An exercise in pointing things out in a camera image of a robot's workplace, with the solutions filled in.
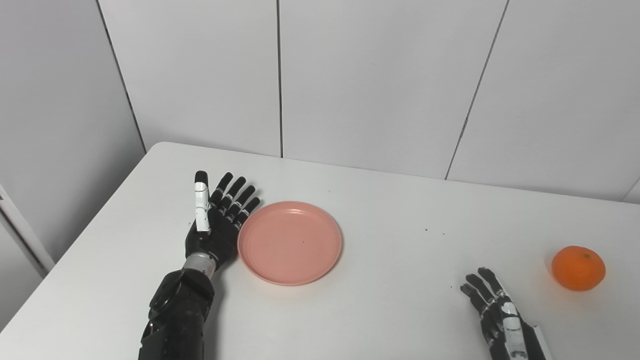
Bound pink round plate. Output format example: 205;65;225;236
237;201;344;287

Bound orange fruit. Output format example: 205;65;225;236
551;245;607;292

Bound white frame post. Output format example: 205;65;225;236
0;185;56;273

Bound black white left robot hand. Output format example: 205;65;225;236
185;170;261;271

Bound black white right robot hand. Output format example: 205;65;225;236
460;267;551;360

